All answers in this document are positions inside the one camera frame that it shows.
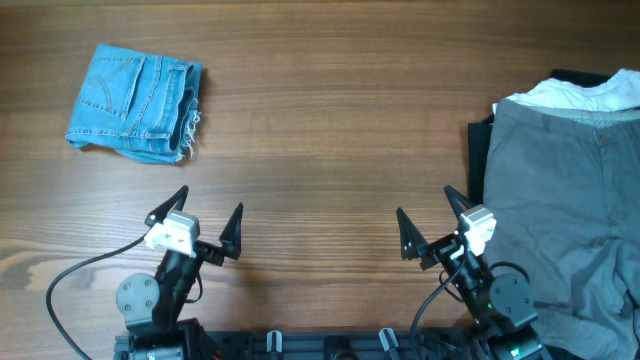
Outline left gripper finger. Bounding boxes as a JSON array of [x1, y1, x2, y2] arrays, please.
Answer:
[[219, 202, 244, 260], [144, 185, 189, 226]]

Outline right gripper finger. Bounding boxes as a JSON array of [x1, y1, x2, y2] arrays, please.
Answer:
[[443, 185, 473, 219], [396, 208, 428, 260]]

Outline grey shorts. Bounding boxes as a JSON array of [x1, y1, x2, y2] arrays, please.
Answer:
[[483, 99, 639, 359]]

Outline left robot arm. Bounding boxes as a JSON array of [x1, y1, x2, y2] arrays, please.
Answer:
[[114, 186, 244, 359]]

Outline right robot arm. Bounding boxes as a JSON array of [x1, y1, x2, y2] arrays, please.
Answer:
[[396, 185, 550, 360]]

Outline black garment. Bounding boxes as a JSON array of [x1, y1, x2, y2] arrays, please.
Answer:
[[467, 69, 611, 204]]

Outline folded blue denim shorts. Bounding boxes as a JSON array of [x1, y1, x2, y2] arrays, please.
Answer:
[[65, 44, 203, 164]]

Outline white garment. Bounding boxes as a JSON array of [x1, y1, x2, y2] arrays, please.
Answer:
[[506, 69, 639, 112]]

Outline left black cable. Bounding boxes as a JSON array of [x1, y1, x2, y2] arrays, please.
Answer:
[[45, 233, 151, 360]]

